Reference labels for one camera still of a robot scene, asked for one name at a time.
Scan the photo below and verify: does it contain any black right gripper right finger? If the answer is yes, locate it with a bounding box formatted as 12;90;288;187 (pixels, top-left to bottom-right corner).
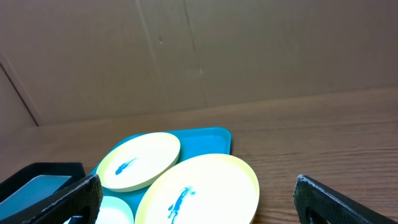
294;174;397;224

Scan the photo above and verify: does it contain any large yellow plate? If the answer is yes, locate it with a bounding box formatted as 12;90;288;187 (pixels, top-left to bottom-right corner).
135;154;260;224

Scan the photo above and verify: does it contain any small yellow plate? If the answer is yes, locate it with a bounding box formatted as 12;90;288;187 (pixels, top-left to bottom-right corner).
96;133;181;192

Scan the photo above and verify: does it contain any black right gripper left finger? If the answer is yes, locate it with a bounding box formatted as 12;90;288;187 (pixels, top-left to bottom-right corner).
1;174;103;224

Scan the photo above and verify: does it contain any white light-blue plate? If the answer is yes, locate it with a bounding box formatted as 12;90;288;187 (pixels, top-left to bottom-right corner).
63;195;135;224

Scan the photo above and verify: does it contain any black water basin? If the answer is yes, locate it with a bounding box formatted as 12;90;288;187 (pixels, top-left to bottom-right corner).
1;162;86;220

